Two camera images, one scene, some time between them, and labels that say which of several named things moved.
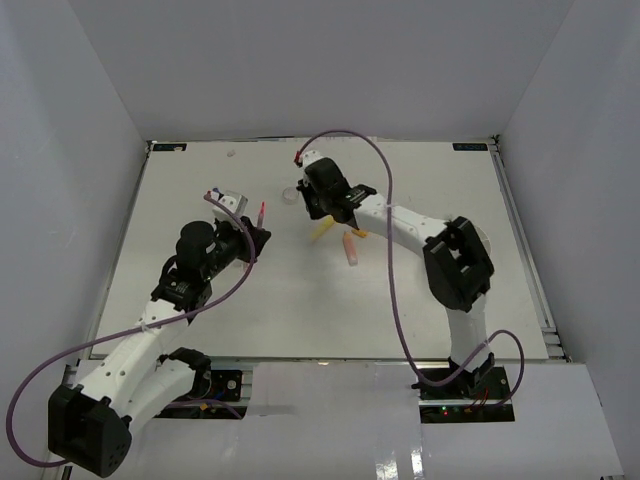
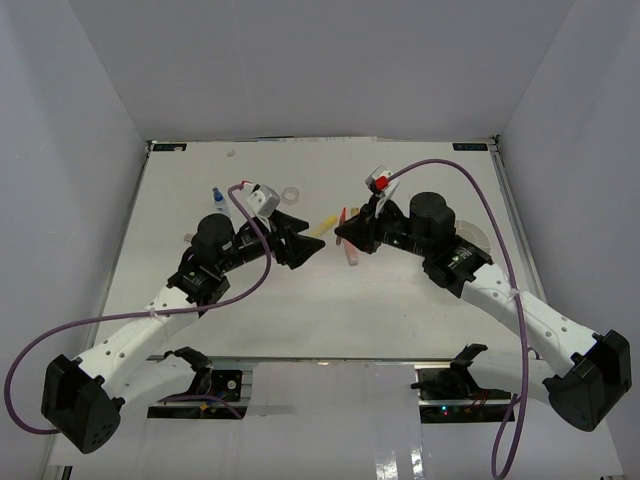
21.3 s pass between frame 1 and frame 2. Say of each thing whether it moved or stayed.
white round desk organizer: stayed
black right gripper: moved
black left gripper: moved
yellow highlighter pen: stayed
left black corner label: stayed
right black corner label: stayed
